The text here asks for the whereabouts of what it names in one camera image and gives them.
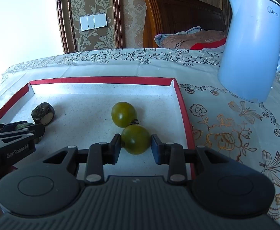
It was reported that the pink patterned pillow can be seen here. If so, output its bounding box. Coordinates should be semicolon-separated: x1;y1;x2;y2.
154;26;227;53

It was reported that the brown wooden wall trim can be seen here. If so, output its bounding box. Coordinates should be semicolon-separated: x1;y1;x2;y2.
56;0;125;53

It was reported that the floral embroidered tablecloth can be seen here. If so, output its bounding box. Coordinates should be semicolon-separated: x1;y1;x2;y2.
0;48;280;224

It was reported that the green tomato with stem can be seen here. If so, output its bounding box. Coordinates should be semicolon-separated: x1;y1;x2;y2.
111;102;139;128

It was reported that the short dark sugarcane piece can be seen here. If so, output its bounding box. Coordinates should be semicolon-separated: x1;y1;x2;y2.
31;102;55;126

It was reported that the light blue electric kettle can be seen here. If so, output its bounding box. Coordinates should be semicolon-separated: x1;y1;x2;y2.
218;0;280;103

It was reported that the green cucumber chunk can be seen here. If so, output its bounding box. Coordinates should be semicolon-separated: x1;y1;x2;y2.
15;122;40;144

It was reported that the white wall switch panel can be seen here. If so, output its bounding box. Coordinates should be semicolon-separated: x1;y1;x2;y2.
80;14;108;32

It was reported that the brown wooden headboard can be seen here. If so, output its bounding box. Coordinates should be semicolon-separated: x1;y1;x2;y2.
143;0;226;48

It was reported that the red shallow cardboard tray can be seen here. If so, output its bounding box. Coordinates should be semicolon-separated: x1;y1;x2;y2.
0;77;195;168

